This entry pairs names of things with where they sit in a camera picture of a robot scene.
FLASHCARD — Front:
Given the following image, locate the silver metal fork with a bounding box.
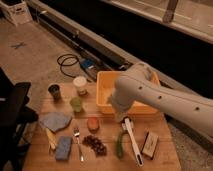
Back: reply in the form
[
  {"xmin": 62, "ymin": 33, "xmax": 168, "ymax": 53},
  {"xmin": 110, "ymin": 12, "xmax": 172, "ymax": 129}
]
[{"xmin": 73, "ymin": 127, "xmax": 84, "ymax": 162}]

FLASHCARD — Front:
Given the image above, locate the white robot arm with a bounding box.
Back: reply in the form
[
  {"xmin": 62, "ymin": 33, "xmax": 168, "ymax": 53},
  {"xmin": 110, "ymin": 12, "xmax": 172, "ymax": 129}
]
[{"xmin": 108, "ymin": 62, "xmax": 213, "ymax": 138}]

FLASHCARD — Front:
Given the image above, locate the white paper cup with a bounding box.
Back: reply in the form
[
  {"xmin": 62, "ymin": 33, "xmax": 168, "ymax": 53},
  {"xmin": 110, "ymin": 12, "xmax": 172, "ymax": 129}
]
[{"xmin": 73, "ymin": 76, "xmax": 87, "ymax": 95}]

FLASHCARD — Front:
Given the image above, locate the green plastic cup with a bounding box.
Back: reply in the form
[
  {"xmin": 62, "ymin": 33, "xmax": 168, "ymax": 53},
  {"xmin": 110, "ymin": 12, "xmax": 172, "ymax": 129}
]
[{"xmin": 70, "ymin": 97, "xmax": 83, "ymax": 112}]

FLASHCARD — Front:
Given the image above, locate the dark metal cup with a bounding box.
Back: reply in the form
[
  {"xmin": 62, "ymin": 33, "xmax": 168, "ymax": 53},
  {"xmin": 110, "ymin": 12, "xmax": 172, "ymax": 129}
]
[{"xmin": 48, "ymin": 84, "xmax": 61, "ymax": 100}]

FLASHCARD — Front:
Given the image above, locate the yellow plastic bin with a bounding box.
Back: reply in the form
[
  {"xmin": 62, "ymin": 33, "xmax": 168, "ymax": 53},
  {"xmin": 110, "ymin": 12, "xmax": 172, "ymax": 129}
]
[{"xmin": 96, "ymin": 71, "xmax": 158, "ymax": 114}]

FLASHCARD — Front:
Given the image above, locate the blue box on floor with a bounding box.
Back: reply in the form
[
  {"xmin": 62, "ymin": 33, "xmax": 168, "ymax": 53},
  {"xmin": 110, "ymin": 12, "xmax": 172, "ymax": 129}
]
[{"xmin": 80, "ymin": 59, "xmax": 94, "ymax": 70}]

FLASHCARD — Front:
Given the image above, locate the orange round fruit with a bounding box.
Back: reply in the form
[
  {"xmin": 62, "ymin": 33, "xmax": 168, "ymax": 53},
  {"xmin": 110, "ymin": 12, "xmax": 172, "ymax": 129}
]
[{"xmin": 87, "ymin": 117, "xmax": 99, "ymax": 131}]

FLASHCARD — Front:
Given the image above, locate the blue grey cloth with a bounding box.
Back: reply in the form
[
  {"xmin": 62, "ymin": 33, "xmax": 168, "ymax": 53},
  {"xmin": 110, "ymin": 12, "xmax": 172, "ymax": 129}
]
[{"xmin": 39, "ymin": 112, "xmax": 72, "ymax": 133}]

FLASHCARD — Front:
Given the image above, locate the dark grape bunch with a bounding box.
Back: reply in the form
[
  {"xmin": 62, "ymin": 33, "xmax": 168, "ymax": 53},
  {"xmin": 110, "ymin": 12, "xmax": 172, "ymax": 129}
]
[{"xmin": 82, "ymin": 135, "xmax": 107, "ymax": 156}]

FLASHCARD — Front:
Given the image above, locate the green cucumber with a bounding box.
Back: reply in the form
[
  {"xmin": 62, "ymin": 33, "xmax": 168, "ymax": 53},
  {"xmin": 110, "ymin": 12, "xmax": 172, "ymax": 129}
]
[{"xmin": 116, "ymin": 131, "xmax": 127, "ymax": 159}]

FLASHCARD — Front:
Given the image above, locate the yellow banana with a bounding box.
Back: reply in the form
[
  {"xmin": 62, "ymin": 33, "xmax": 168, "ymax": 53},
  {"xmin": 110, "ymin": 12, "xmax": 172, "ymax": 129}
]
[{"xmin": 45, "ymin": 128, "xmax": 57, "ymax": 150}]

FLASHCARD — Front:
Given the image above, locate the blue sponge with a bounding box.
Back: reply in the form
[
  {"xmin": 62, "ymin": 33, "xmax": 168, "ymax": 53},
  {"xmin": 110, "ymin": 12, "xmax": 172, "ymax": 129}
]
[{"xmin": 55, "ymin": 136, "xmax": 72, "ymax": 161}]

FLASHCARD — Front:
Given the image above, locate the black chair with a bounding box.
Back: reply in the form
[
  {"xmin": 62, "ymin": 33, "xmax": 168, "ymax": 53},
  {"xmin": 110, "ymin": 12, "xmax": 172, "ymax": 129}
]
[{"xmin": 0, "ymin": 67, "xmax": 38, "ymax": 171}]

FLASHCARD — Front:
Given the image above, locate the white cardboard box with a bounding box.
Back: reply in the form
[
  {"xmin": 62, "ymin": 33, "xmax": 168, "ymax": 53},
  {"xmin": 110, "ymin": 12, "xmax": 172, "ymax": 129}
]
[{"xmin": 0, "ymin": 0, "xmax": 32, "ymax": 26}]

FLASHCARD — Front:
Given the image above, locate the white handled brush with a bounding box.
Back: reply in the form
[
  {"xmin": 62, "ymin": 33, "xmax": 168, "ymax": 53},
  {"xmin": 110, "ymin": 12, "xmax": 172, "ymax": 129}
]
[{"xmin": 122, "ymin": 117, "xmax": 144, "ymax": 167}]

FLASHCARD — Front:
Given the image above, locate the black coiled cable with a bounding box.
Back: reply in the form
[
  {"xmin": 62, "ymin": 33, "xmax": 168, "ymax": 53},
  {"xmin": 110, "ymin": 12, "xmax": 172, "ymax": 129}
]
[{"xmin": 56, "ymin": 53, "xmax": 81, "ymax": 79}]

